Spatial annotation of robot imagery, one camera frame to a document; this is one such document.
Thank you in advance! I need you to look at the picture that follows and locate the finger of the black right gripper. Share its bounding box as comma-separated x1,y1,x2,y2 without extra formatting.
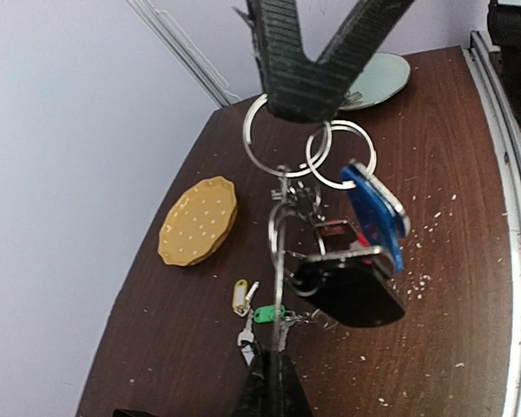
236,1,330,122
315,1,412,113

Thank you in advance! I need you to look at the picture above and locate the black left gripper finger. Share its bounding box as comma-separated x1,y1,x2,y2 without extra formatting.
231,349,314,417

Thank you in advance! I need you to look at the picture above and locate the black key fob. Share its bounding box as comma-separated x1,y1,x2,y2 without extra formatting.
290,246,406,328

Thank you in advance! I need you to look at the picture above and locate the red tag key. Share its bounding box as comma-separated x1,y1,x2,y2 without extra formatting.
316,220,373,265

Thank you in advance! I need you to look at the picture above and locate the blue tag key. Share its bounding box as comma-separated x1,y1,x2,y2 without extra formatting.
340,160,411,273

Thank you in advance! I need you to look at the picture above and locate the teal floral plate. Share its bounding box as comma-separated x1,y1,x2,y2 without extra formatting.
340,52,411,111

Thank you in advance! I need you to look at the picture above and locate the black tag key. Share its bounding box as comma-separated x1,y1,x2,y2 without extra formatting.
237,317,259,367

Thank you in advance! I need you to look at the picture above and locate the green tag key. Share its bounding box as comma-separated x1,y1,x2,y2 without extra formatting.
253,305,296,324

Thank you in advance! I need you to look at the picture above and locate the yellow tag key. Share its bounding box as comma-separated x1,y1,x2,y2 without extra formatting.
232,279,260,317

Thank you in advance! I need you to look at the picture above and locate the yellow polka dot plate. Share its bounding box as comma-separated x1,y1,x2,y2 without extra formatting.
157,175,238,267

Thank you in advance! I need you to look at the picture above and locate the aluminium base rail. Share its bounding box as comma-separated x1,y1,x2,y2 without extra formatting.
463,30,521,416

